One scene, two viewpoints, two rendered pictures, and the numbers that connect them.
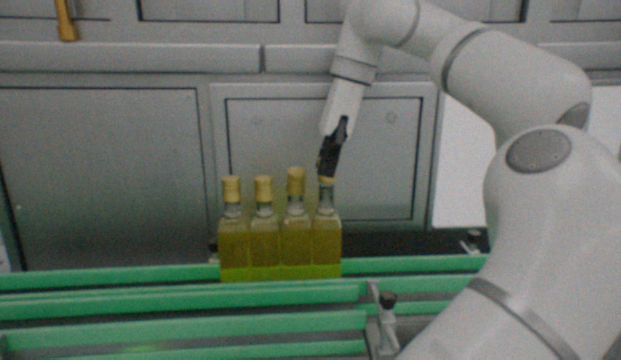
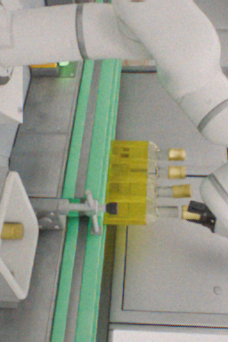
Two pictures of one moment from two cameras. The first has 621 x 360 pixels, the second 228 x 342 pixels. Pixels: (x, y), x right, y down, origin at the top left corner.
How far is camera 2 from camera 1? 77 cm
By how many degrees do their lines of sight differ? 41
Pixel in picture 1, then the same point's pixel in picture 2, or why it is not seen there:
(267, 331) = (93, 139)
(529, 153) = not seen: outside the picture
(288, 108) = not seen: hidden behind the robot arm
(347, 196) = (148, 255)
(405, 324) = (57, 253)
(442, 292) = (78, 289)
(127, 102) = not seen: hidden behind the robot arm
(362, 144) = (194, 267)
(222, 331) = (98, 117)
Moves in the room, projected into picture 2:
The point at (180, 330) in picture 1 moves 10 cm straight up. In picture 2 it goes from (103, 97) to (142, 98)
